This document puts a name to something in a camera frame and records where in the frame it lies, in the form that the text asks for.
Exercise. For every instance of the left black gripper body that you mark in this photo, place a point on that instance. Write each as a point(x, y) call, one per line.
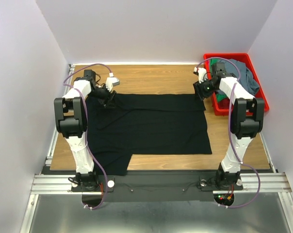
point(103, 93)

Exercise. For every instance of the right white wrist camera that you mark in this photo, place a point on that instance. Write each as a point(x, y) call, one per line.
point(201, 73)

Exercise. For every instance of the front aluminium extrusion rail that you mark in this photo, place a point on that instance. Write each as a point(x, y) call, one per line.
point(269, 183)

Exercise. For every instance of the black t shirt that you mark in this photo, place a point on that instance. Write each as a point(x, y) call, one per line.
point(145, 124)

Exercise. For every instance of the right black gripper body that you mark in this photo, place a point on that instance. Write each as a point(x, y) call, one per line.
point(206, 88)

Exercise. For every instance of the grey blue t shirt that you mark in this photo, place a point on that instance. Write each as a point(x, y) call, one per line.
point(246, 80)

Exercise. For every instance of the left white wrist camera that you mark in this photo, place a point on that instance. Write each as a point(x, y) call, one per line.
point(111, 82)

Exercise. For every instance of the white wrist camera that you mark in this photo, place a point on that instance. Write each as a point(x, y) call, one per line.
point(201, 73)
point(111, 82)

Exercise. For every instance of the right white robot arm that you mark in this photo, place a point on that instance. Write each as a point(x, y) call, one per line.
point(246, 114)

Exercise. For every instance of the green t shirt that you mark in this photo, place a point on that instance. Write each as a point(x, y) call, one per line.
point(213, 63)

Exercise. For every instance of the red plastic bin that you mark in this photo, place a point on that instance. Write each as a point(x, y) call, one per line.
point(221, 108)

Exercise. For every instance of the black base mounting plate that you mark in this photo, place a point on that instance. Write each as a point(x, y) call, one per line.
point(164, 185)

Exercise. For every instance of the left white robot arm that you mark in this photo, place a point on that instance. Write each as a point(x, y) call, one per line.
point(72, 122)

